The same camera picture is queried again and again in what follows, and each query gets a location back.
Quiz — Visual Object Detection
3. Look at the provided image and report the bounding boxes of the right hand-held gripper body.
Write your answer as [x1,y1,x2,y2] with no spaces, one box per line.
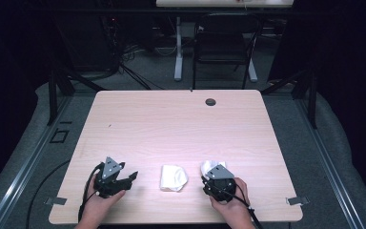
[201,163,238,203]

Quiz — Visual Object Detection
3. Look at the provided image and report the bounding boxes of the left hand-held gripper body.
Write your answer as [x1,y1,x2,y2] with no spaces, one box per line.
[93,156,132,199]

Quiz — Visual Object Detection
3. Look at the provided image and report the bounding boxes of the white cloth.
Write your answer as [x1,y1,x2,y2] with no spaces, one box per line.
[159,164,189,193]
[200,159,228,179]

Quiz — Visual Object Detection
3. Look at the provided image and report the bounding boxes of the person's left hand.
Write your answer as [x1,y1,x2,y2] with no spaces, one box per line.
[79,181,128,224]

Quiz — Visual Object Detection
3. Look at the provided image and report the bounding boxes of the person's right hand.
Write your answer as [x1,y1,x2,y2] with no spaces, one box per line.
[209,177,253,224]

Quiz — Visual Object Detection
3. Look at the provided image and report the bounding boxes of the black metal stand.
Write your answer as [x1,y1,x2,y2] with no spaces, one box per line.
[46,61,108,127]
[260,68,318,130]

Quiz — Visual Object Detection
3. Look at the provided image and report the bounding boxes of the white desk leg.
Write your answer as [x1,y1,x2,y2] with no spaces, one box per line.
[173,16,185,82]
[247,57,259,83]

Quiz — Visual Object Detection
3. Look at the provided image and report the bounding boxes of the black folding chair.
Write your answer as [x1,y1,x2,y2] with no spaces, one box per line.
[192,12,265,91]

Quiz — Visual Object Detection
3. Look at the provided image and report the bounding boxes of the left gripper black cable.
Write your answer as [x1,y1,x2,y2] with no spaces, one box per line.
[77,162,106,223]

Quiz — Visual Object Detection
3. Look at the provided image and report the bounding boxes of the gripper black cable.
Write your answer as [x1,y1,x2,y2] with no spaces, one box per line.
[77,162,106,223]
[233,182,265,229]

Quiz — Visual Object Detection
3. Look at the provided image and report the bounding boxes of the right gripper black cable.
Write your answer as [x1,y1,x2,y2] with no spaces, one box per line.
[233,182,265,229]

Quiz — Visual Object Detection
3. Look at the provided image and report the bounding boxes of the grey metal table bracket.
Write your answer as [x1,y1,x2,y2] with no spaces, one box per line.
[43,197,69,206]
[285,196,311,206]

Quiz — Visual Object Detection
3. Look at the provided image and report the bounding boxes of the black floor cable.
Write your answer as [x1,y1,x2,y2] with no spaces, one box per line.
[25,159,71,229]

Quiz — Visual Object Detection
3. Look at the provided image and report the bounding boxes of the aluminium floor rail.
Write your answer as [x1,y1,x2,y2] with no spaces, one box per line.
[295,94,366,229]
[0,94,72,229]

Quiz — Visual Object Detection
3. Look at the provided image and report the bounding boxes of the bundle of background cables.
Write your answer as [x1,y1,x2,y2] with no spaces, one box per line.
[103,15,166,91]

